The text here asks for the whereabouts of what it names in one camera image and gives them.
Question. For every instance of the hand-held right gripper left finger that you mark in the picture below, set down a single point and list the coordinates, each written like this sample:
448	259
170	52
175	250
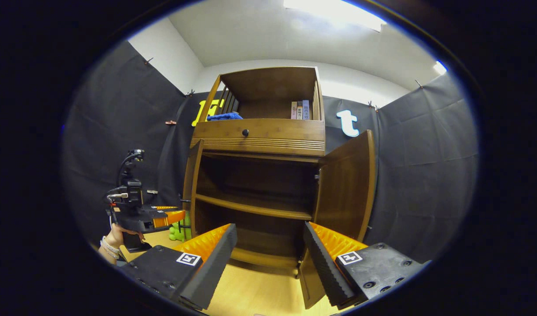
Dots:
211	272

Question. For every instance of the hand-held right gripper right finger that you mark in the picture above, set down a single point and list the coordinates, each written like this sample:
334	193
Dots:
325	267

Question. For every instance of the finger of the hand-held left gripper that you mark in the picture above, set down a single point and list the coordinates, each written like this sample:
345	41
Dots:
167	207
169	218

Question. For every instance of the wooden cabinet door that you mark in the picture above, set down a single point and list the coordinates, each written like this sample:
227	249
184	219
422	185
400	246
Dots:
345	188
192	184

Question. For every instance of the wooden double-door shoe cabinet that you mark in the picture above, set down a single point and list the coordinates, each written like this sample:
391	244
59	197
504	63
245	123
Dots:
268	87

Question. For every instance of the green frog plush toy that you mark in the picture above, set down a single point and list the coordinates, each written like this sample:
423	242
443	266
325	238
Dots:
178	232

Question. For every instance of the wooden inner shelf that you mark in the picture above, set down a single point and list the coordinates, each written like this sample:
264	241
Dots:
250	207

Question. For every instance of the blue cloth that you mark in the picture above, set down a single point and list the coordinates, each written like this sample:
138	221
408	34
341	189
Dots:
224	116

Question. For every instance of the black backdrop cloth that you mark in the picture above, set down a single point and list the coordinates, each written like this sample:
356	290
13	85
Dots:
426	166

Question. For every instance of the small dark-spine book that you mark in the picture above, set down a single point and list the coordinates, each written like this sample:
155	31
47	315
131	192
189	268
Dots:
300	110

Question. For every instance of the small pink-spine book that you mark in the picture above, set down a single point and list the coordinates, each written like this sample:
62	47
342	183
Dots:
293	110

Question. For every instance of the small ceiling light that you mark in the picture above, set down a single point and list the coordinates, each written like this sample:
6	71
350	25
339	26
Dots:
440	67

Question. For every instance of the long ceiling light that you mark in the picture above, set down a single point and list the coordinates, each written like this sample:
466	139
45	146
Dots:
334	13

